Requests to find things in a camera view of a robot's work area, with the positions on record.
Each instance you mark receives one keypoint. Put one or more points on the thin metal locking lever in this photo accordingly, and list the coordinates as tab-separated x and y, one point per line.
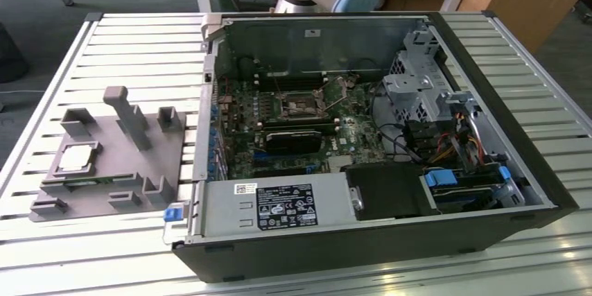
337	94
277	87

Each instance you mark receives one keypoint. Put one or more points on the silver square CPU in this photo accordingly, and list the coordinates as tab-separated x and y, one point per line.
76	157

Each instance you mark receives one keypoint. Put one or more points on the CPU socket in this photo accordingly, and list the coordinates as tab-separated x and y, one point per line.
300	106

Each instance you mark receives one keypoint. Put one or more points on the black RAM slot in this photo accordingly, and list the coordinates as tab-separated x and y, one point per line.
300	122
265	81
265	86
300	127

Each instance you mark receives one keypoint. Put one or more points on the black graphics card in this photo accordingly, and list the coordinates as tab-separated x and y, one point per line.
291	143

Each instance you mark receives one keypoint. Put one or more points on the silver chipset heatsink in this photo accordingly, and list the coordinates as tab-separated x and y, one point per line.
340	163

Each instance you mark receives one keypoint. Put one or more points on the green motherboard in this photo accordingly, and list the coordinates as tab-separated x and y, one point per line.
360	136

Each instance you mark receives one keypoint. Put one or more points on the black plastic drive cover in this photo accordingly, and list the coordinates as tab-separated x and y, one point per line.
388	188

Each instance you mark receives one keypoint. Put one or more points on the silver power supply unit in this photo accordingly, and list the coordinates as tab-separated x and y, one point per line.
221	213

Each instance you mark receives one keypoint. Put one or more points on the metal drive cage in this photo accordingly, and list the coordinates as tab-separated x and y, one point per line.
416	82

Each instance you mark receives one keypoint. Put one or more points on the blue disk carrier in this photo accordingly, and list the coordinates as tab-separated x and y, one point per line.
439	178

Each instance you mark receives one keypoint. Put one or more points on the blue case latch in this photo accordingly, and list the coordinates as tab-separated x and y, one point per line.
172	214

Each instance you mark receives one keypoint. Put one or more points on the black open PC case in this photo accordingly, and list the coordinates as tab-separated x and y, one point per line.
324	261

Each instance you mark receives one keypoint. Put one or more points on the grey parts rack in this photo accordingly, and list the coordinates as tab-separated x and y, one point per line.
115	171

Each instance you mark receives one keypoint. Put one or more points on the black hard disk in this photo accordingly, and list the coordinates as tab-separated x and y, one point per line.
463	199

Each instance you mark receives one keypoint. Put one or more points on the green RAM stick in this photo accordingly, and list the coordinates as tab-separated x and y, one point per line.
104	181

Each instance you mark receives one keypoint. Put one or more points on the blue drive bay clip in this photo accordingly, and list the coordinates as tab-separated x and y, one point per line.
503	173

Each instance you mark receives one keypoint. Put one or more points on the wooden cabinet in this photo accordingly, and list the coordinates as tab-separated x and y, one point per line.
532	1

